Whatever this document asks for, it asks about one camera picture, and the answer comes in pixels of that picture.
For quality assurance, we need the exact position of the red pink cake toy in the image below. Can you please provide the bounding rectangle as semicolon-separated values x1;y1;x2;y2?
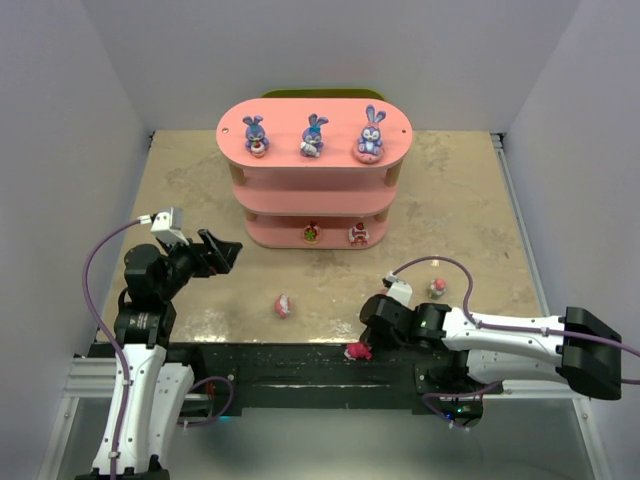
344;342;373;361

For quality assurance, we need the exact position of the round pink flower toy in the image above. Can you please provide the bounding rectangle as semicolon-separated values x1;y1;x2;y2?
302;221;322;245

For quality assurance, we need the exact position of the red white strawberry toy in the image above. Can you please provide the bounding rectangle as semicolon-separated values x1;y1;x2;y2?
348;222;370;247

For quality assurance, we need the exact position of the purple bunny with cupcake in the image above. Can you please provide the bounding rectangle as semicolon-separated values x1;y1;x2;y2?
242;115;270;158

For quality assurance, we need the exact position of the purple bunny with bottle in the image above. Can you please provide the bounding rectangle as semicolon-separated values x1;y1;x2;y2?
299;113;329;158

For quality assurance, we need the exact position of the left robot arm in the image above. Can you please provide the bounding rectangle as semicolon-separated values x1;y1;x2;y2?
86;229;243;479

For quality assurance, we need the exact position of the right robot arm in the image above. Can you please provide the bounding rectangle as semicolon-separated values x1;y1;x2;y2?
359;294;622;401

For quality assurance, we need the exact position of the pink three-tier shelf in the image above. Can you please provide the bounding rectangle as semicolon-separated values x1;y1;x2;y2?
216;98;412;250

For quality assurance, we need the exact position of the green board behind shelf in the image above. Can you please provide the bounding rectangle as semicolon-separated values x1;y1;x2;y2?
261;88;385;101

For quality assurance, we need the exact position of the pink green standing toy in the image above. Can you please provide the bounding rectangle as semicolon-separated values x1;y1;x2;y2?
428;278;447;299

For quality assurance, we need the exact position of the pink white lying toy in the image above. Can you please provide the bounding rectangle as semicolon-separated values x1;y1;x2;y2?
274;294;291;319

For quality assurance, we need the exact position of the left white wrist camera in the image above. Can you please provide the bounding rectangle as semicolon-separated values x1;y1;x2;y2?
137;207;188;247

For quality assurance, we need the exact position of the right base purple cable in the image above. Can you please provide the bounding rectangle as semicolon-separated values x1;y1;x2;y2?
419;379;504;432

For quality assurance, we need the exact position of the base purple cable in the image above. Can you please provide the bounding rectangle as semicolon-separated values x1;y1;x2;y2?
179;375;235;430
419;379;504;432

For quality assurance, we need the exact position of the black base frame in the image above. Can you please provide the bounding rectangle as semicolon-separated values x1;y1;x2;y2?
84;341;501;419

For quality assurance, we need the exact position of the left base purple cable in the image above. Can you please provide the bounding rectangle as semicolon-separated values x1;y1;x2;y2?
179;375;235;430

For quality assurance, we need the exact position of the aluminium rail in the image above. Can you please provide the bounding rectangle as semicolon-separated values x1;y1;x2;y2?
63;358;584;400

